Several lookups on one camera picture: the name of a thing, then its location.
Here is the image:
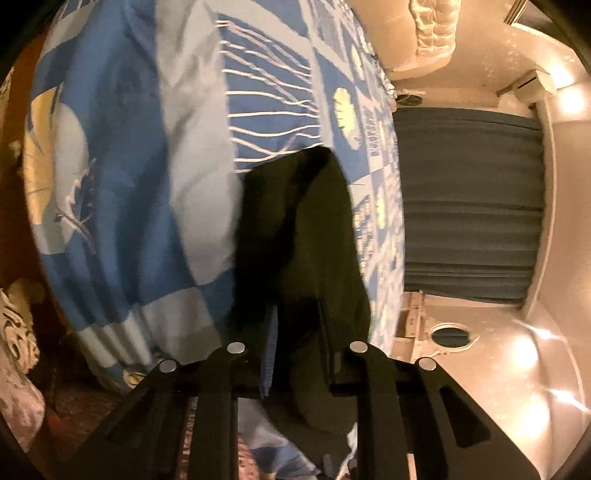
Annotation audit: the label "white air conditioner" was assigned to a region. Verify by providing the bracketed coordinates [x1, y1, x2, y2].
[496, 69, 557, 105]

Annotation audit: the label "black pants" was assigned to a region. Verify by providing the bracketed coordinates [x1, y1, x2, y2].
[228, 147, 370, 467]

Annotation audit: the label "white oval mirror dresser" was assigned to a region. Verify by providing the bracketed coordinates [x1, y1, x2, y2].
[390, 291, 480, 363]

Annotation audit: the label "blue patterned bedsheet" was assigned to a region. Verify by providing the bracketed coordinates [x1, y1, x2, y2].
[23, 1, 405, 479]

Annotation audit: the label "dark teal curtain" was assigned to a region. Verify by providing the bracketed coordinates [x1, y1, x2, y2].
[394, 107, 545, 305]

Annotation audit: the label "ornate cream carved furniture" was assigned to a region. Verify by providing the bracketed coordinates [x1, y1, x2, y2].
[1, 278, 45, 374]

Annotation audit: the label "cream tufted headboard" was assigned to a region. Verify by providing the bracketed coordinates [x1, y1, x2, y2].
[409, 0, 461, 59]

